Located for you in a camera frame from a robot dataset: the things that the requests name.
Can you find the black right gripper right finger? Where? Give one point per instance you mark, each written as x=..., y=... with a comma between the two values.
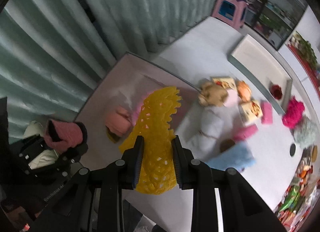
x=185, y=171

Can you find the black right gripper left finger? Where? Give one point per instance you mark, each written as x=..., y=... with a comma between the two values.
x=133, y=158

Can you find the yellow foam fruit net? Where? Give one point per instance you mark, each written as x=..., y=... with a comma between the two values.
x=153, y=123

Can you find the pink sponge block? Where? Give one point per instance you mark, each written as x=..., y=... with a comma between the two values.
x=245, y=132
x=267, y=111

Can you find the black pink knitted shoe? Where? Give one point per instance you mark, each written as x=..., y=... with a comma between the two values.
x=61, y=135

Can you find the white fluffy cloth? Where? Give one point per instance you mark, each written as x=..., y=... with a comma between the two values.
x=211, y=126

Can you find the blue chenille mat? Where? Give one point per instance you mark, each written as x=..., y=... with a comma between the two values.
x=238, y=157

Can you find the light pink fluffy duster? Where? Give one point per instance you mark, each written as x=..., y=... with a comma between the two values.
x=136, y=113

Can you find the brown plush toy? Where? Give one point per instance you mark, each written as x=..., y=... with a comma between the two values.
x=212, y=94

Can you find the round pink puff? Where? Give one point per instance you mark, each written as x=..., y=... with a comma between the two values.
x=232, y=98

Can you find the cartoon tissue pack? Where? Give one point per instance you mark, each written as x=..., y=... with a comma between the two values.
x=225, y=82
x=250, y=112

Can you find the left grey storage box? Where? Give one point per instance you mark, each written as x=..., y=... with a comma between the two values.
x=126, y=84

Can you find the orange sponge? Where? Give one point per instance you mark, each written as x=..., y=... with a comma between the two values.
x=244, y=91

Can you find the green snack bag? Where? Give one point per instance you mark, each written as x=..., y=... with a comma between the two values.
x=289, y=199

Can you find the black table hole cap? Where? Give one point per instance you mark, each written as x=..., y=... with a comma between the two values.
x=292, y=149

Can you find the red fabric rose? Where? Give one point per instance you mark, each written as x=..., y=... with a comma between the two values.
x=276, y=92

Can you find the jar with gold lid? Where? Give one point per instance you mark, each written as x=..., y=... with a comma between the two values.
x=310, y=153

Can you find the pale green bath pouf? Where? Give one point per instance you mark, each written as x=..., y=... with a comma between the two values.
x=305, y=133

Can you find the magenta fluffy duster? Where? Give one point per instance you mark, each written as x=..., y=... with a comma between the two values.
x=294, y=113

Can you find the far grey storage tray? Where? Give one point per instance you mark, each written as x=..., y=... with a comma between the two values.
x=258, y=65

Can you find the green curtain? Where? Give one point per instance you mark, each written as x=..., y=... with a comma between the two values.
x=55, y=52

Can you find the pink plastic stool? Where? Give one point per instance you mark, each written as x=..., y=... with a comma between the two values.
x=231, y=12

